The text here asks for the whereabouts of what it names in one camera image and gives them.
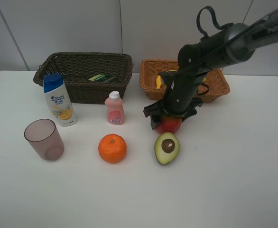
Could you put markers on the white blue shampoo bottle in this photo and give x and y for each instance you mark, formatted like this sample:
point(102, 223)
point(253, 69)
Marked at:
point(58, 100)

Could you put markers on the red apple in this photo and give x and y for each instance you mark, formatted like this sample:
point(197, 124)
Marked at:
point(169, 124)

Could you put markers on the black bottle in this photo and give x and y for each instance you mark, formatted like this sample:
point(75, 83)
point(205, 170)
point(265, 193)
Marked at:
point(104, 78)

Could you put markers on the pink lotion bottle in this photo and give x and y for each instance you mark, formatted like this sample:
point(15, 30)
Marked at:
point(115, 111)

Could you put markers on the dark brown wicker basket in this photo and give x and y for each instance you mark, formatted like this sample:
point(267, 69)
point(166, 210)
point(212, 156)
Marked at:
point(77, 68)

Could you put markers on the translucent purple plastic cup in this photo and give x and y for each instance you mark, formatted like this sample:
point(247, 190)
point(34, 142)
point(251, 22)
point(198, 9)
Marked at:
point(45, 139)

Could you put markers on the tan wicker basket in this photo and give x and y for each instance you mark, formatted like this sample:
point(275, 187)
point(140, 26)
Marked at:
point(214, 85)

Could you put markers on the orange mandarin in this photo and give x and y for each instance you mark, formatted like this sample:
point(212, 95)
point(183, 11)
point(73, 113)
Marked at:
point(112, 148)

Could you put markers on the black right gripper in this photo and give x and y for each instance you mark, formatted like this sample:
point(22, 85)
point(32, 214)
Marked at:
point(178, 100)

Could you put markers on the yellow banana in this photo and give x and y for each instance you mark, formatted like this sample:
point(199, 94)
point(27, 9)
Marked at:
point(160, 82)

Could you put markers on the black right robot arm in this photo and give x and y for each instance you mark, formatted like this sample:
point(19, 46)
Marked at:
point(233, 44)

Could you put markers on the avocado half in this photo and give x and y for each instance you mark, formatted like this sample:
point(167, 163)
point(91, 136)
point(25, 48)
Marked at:
point(166, 148)

